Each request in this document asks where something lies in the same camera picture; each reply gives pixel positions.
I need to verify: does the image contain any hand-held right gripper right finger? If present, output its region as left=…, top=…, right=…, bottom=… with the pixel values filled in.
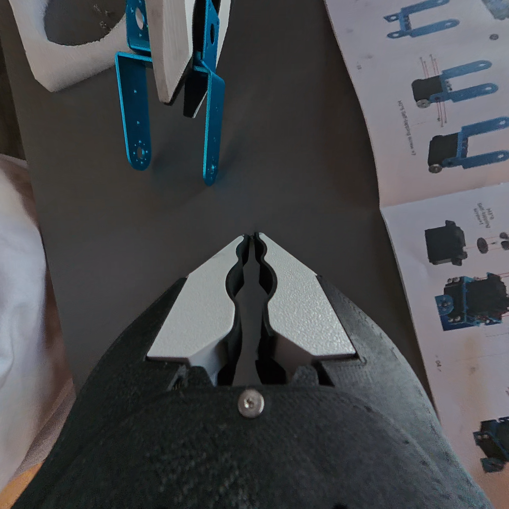
left=254, top=232, right=356, bottom=386

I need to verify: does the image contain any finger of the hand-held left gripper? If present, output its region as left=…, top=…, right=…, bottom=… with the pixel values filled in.
left=183, top=0, right=232, bottom=120
left=149, top=0, right=195, bottom=106

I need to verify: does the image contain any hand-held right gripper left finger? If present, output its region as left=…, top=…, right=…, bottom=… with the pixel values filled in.
left=146, top=234, right=255, bottom=387

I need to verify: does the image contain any blue metal U bracket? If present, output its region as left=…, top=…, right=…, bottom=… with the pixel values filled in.
left=126, top=0, right=222, bottom=74
left=115, top=51, right=226, bottom=187

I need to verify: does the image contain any dark grey desk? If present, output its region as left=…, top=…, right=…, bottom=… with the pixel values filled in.
left=0, top=0, right=436, bottom=402

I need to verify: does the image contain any white foam block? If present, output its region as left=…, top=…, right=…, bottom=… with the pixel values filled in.
left=8, top=0, right=132, bottom=93

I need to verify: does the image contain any person's white shirt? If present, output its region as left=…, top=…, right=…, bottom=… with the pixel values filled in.
left=0, top=153, right=77, bottom=478

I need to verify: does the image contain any printed instruction manual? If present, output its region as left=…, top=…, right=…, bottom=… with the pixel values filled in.
left=323, top=0, right=509, bottom=484

